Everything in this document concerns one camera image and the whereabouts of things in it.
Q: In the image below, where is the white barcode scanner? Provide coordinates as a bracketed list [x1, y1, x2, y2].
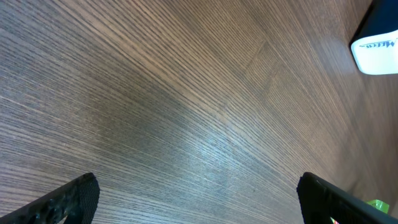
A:
[350, 0, 397, 75]

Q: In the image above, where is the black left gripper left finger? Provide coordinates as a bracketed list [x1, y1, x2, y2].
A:
[1, 172, 100, 224]

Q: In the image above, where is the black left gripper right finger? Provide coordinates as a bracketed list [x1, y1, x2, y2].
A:
[297, 172, 397, 224]

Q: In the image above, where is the green snack bag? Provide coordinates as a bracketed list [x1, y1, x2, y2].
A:
[325, 196, 397, 224]

